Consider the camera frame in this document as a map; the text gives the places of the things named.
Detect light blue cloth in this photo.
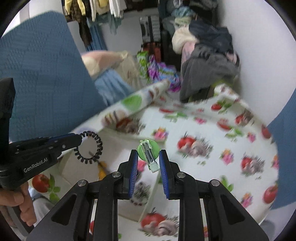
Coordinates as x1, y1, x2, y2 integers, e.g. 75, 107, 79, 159
94, 69, 135, 108

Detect pile of dark clothes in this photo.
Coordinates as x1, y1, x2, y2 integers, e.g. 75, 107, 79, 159
158, 1, 240, 102

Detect blue pillow right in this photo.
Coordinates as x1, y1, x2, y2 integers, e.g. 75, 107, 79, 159
268, 93, 295, 209

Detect hanging yellow white clothes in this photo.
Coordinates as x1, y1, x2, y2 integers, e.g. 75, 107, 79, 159
61, 0, 127, 22

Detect left hand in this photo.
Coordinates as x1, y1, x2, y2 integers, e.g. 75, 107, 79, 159
0, 182, 37, 227

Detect blue pillow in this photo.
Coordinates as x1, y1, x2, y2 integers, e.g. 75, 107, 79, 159
268, 93, 295, 209
1, 11, 107, 142

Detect orange pendant jewelry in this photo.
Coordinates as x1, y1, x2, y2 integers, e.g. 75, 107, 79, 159
89, 151, 109, 181

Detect white cardboard box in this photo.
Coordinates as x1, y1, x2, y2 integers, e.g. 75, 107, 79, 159
58, 130, 160, 222

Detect purple green floral bag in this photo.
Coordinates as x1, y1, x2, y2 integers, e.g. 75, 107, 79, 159
136, 51, 181, 92

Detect fruit-print tablecloth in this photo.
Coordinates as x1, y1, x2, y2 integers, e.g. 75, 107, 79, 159
29, 83, 279, 223

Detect black spiral hair tie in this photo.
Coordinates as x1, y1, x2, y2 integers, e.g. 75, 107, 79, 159
74, 131, 103, 165

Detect green round hair clip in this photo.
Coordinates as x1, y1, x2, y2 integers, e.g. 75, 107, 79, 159
137, 140, 160, 173

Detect blue pillow left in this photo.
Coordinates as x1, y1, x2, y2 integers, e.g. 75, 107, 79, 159
1, 11, 107, 142

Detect beige pink cushion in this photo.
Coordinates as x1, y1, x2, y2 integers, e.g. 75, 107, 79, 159
81, 50, 146, 90

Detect black grey suitcase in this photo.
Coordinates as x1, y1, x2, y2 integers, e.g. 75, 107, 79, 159
139, 15, 161, 43

